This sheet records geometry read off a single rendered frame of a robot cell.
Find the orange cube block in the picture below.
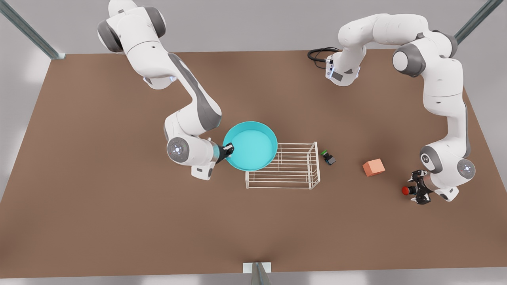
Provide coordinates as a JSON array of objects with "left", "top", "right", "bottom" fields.
[{"left": 362, "top": 158, "right": 386, "bottom": 177}]

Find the white wire shelf rack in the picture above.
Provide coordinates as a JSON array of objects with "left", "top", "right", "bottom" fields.
[{"left": 245, "top": 141, "right": 321, "bottom": 190}]

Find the teal round plate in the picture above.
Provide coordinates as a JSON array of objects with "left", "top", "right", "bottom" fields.
[{"left": 223, "top": 121, "right": 278, "bottom": 172}]

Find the silver frame post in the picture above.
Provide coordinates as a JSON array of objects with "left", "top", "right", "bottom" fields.
[
  {"left": 0, "top": 0, "right": 66, "bottom": 60},
  {"left": 454, "top": 0, "right": 504, "bottom": 45},
  {"left": 243, "top": 262, "right": 272, "bottom": 285}
]

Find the black cable loop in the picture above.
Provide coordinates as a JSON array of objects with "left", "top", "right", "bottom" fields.
[{"left": 307, "top": 47, "right": 341, "bottom": 70}]

